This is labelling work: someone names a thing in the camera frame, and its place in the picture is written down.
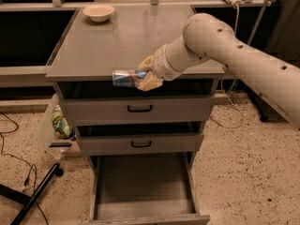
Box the green snack bag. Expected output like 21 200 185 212
52 106 73 139

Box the white bowl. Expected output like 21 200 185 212
82 5 114 23

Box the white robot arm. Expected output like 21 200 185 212
138 13 300 129

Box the grey drawer cabinet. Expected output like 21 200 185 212
45 4 226 225

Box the grey drawer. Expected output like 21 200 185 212
88 153 210 225
59 96 214 126
78 133 203 156

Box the black floor cable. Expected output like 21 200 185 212
0 112 50 225

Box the blue redbull can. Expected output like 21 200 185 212
112 69 147 87

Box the clear plastic storage bin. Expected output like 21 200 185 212
37 94 80 159

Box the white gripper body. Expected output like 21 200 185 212
151 45 182 82

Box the grey top drawer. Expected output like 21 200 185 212
59 96 214 126

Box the grey middle drawer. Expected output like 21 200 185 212
78 133 203 156

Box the black stand leg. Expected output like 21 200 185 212
0 163 64 225

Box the grey bottom drawer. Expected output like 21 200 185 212
88 153 210 225

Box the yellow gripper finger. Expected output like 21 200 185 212
137 71 163 92
138 55 154 71

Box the white hanging cable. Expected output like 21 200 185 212
209 3 245 129

